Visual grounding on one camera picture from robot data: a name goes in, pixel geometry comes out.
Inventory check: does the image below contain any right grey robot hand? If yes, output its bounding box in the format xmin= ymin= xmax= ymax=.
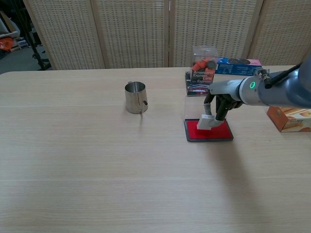
xmin=203 ymin=79 xmax=243 ymax=128

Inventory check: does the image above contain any red and white stamp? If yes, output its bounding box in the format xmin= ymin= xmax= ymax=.
xmin=196 ymin=114 xmax=216 ymax=132

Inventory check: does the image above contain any red ink pad clear lid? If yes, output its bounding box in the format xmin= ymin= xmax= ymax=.
xmin=182 ymin=96 xmax=234 ymax=143

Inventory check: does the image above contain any blue cookie box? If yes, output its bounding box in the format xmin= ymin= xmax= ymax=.
xmin=214 ymin=57 xmax=263 ymax=76

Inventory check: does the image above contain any clear coffee capsule box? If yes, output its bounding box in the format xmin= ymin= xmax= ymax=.
xmin=190 ymin=45 xmax=218 ymax=85

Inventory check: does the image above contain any dark printed flat box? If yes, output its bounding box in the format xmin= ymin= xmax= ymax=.
xmin=185 ymin=71 xmax=216 ymax=96

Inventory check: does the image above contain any orange wafer box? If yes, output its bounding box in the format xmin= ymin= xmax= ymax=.
xmin=266 ymin=106 xmax=311 ymax=133

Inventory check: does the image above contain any stainless steel cup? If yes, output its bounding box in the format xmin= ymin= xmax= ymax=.
xmin=124 ymin=82 xmax=149 ymax=114

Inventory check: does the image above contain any wooden woven folding screen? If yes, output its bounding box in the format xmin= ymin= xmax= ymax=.
xmin=23 ymin=0 xmax=311 ymax=71

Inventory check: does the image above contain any black tripod stand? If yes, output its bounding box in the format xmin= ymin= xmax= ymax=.
xmin=14 ymin=0 xmax=53 ymax=71

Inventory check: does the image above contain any orange bag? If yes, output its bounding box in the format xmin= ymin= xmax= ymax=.
xmin=0 ymin=37 xmax=13 ymax=51

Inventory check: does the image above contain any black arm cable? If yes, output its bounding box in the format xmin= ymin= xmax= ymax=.
xmin=261 ymin=63 xmax=302 ymax=89

